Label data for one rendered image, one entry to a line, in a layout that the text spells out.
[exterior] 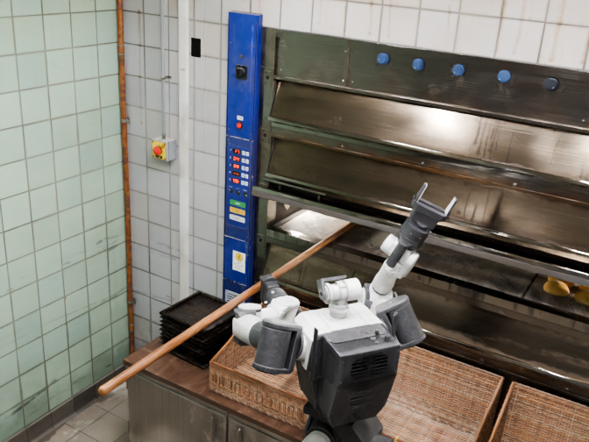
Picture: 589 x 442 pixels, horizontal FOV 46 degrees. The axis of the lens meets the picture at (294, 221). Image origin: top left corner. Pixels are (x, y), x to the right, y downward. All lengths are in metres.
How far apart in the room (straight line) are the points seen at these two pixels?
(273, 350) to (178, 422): 1.40
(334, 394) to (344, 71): 1.41
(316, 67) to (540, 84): 0.91
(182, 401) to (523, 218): 1.68
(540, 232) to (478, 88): 0.59
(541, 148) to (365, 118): 0.71
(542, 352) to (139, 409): 1.86
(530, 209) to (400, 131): 0.58
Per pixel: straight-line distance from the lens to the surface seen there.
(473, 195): 2.79
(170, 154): 3.45
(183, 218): 3.55
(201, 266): 3.61
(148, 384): 3.37
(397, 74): 2.80
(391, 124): 2.83
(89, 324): 3.90
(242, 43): 3.10
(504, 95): 2.68
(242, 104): 3.14
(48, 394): 3.89
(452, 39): 2.69
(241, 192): 3.25
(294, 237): 3.20
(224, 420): 3.15
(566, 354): 2.93
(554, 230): 2.73
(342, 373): 1.99
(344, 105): 2.92
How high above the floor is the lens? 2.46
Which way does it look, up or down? 22 degrees down
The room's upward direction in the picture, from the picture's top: 4 degrees clockwise
